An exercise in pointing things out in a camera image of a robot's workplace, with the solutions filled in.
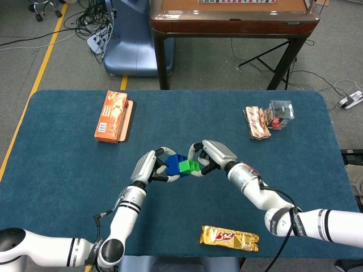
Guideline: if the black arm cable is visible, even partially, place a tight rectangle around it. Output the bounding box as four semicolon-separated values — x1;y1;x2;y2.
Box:
85;209;114;272
256;175;302;272

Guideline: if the beige bag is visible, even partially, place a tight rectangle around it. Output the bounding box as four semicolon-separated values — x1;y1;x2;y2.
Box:
344;163;363;213

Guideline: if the black cable bundle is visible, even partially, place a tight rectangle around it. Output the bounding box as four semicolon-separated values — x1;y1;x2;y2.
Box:
64;0;119;65

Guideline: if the white power strip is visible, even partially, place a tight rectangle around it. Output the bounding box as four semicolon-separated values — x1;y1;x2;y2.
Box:
86;27;113;54
339;90;363;110

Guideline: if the wheeled chair base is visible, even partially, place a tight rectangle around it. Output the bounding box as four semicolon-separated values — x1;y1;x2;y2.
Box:
27;0;63;23

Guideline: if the blue grey robot torso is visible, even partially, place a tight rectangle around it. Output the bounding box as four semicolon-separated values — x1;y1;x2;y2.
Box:
117;254;241;272

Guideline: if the brown mahjong table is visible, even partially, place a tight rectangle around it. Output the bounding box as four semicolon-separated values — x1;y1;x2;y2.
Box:
149;0;321;91

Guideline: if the row of mahjong tiles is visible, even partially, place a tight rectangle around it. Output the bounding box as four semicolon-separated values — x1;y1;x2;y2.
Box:
197;0;277;5

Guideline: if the black case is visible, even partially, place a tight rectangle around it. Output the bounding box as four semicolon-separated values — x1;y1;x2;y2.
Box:
340;148;363;164

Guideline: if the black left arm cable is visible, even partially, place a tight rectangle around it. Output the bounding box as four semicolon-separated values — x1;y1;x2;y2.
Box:
85;209;114;272

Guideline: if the blue grey machine base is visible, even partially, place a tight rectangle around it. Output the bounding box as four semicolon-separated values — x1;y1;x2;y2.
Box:
103;0;175;77

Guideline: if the green cube block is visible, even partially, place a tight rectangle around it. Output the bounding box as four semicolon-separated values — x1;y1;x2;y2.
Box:
178;159;202;174

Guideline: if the red white packet stack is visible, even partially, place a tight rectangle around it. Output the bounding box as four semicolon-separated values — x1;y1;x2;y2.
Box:
242;105;272;141

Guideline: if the clear plastic box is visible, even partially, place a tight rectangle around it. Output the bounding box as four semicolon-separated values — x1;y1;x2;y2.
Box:
266;100;295;131

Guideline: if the gold snack wrapper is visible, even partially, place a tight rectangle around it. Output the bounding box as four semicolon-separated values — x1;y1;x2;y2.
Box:
199;225;260;252

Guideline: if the teal table cloth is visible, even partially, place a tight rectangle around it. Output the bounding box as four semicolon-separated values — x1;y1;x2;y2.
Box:
0;90;363;260

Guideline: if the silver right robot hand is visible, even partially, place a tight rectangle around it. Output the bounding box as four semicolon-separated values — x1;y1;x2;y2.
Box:
187;139;238;178

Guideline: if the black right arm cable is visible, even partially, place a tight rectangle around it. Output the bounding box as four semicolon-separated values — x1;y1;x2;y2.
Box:
256;175;302;272

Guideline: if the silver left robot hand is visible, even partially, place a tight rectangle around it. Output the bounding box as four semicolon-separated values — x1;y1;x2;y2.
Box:
130;146;182;186

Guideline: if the orange snack box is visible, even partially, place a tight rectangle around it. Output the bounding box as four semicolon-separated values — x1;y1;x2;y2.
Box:
94;90;129;145

